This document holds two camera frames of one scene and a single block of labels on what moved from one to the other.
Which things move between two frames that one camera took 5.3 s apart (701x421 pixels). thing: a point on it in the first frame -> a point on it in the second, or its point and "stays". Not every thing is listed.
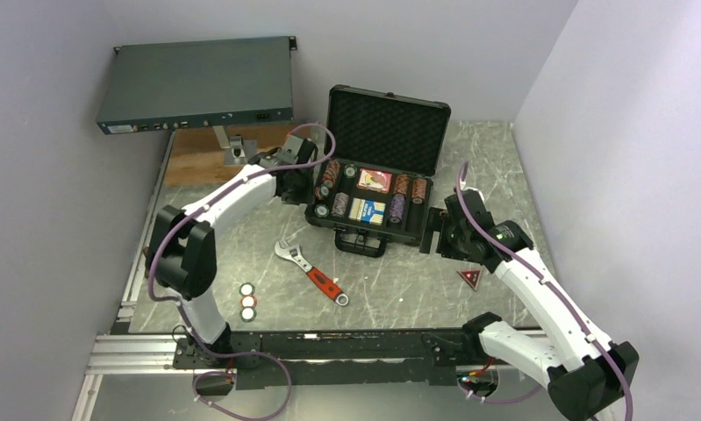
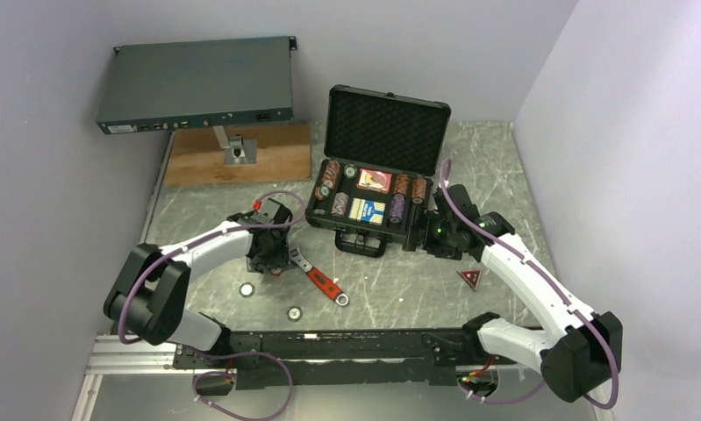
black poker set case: x=375 y=183 stays
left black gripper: x=304 y=196 -> x=279 y=260
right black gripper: x=439 y=220 stays
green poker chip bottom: x=247 y=314 -> x=295 y=313
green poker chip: x=246 y=288 stays
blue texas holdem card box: x=367 y=210 stays
